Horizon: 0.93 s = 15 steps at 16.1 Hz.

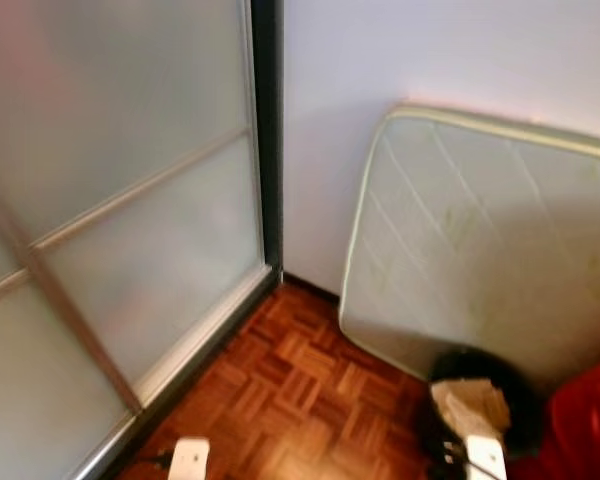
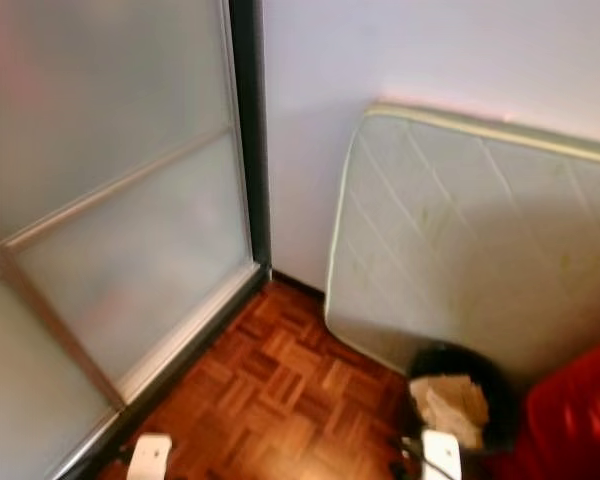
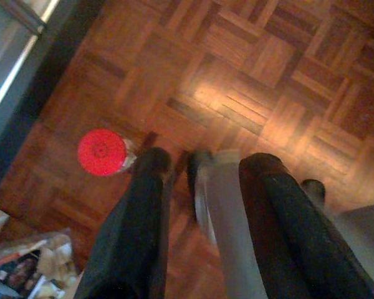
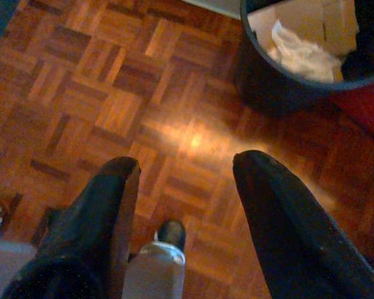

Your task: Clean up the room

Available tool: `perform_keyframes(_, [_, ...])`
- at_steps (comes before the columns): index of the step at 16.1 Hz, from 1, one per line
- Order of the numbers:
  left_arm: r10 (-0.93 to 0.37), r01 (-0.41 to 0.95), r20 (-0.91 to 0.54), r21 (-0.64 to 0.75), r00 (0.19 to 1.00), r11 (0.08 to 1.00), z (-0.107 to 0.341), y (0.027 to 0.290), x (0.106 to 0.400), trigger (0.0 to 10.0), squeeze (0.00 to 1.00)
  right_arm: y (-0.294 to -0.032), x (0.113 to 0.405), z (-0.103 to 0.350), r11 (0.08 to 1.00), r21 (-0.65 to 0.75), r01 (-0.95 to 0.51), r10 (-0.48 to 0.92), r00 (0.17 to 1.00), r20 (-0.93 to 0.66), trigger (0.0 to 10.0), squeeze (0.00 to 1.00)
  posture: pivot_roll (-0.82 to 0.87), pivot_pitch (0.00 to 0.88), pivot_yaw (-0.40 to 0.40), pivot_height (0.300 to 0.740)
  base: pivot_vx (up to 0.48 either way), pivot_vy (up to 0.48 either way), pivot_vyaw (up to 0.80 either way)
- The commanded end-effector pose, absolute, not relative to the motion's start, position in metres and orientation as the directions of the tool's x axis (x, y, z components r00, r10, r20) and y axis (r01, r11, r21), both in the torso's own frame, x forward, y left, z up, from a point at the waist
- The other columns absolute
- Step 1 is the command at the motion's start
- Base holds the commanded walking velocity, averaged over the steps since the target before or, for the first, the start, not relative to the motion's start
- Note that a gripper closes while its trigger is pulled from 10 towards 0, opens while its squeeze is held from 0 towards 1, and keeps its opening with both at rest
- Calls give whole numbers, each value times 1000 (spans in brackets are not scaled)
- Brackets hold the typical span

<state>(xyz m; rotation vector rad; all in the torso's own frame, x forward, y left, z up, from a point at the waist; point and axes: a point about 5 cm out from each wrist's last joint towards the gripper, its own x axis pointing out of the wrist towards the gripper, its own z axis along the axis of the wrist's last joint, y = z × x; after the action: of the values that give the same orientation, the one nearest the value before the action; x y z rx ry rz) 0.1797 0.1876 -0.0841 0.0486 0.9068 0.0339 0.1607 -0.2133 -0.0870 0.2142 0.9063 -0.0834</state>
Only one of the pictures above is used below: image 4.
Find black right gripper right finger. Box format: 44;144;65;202
232;150;374;299

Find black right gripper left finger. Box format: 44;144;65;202
1;156;141;299

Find large red cushion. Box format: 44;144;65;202
327;79;374;141

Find black round waste bin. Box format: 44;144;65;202
235;0;374;116

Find crumpled white paper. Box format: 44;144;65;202
266;20;343;83

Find brown cardboard piece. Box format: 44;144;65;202
247;0;361;57

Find pale green quilted mattress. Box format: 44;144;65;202
183;0;242;21

